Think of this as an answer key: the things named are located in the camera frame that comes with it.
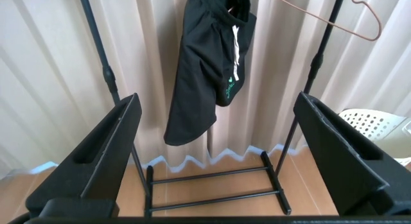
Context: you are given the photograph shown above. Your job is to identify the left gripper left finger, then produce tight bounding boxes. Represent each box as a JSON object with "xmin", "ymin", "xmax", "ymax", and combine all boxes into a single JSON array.
[{"xmin": 25, "ymin": 92, "xmax": 143, "ymax": 218}]

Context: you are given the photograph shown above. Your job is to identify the white laundry basket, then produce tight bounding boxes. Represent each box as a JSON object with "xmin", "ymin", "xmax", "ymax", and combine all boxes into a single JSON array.
[{"xmin": 338, "ymin": 108, "xmax": 411, "ymax": 167}]

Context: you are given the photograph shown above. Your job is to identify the black clothes rack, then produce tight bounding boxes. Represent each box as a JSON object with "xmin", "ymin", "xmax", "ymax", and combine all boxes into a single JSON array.
[{"xmin": 78, "ymin": 0, "xmax": 347, "ymax": 218}]

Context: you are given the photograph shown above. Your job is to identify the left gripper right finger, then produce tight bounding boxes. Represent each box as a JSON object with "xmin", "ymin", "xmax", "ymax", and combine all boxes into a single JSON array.
[{"xmin": 292, "ymin": 91, "xmax": 411, "ymax": 217}]

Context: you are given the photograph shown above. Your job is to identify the beige curtain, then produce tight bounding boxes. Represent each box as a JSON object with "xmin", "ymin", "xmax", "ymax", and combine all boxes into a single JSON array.
[{"xmin": 0, "ymin": 0, "xmax": 411, "ymax": 180}]

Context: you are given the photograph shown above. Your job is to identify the black shorts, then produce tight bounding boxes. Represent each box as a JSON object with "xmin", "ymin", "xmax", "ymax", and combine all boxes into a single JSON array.
[{"xmin": 163, "ymin": 0, "xmax": 258, "ymax": 146}]

